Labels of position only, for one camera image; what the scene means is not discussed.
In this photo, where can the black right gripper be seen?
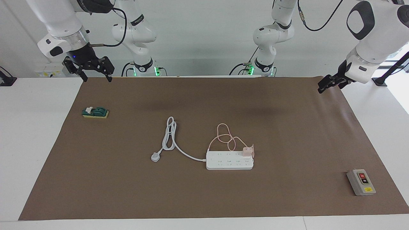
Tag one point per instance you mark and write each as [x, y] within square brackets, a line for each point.
[83, 57]

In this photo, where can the white wall socket box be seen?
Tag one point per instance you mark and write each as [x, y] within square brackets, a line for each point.
[48, 68]

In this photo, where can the pink charger adapter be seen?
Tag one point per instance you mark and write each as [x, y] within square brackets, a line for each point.
[246, 151]

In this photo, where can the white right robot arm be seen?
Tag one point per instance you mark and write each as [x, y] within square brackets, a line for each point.
[57, 19]

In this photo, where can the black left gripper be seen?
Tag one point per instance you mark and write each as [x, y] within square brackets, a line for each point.
[342, 76]

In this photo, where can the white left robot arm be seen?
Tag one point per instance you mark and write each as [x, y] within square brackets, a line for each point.
[377, 41]

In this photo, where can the black desk clamp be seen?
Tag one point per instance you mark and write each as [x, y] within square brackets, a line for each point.
[6, 81]

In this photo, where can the grey on-off switch box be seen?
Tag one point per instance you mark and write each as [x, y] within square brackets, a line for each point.
[359, 188]

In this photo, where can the white power strip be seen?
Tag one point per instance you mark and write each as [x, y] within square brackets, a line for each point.
[230, 164]

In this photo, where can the green knife switch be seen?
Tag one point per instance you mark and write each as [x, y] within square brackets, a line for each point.
[99, 111]

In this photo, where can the brown table mat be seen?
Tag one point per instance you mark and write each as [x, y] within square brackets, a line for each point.
[191, 198]

